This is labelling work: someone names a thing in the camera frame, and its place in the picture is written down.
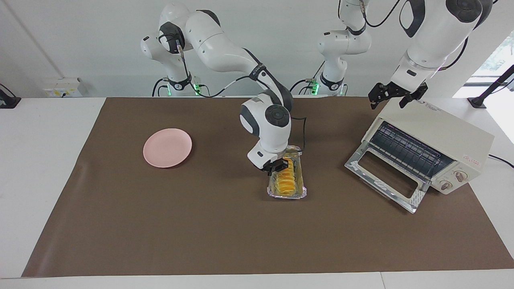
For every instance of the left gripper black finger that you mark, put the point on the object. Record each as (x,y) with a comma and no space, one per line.
(379,93)
(417,97)

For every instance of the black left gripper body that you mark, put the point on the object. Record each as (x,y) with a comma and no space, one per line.
(403,90)

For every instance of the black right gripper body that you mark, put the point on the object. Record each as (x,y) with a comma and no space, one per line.
(273,165)

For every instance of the sliced golden bread loaf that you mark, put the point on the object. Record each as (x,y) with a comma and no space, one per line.
(286,182)

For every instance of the aluminium foil tray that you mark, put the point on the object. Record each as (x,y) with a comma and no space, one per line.
(299,176)

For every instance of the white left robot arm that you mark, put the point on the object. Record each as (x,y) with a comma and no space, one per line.
(437,32)

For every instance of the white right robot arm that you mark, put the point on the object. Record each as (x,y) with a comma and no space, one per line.
(225,44)

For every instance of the cream toaster oven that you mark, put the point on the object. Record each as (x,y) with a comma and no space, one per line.
(437,124)

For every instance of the cream oven knob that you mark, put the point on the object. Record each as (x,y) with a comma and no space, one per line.
(446,185)
(461,176)

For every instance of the glass oven door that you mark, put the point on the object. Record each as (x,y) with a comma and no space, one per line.
(385,188)

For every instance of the brown table mat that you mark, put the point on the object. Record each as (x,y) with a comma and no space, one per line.
(225,233)

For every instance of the bright window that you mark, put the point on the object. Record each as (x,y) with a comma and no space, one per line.
(494,60)

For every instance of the pink round plate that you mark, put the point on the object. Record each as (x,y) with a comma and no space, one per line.
(167,147)

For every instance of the black table clamp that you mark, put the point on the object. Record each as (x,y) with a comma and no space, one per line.
(8,101)

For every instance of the black camera stand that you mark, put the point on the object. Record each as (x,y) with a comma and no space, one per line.
(492,89)

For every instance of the white wall socket box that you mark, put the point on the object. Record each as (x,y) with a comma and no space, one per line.
(62,88)

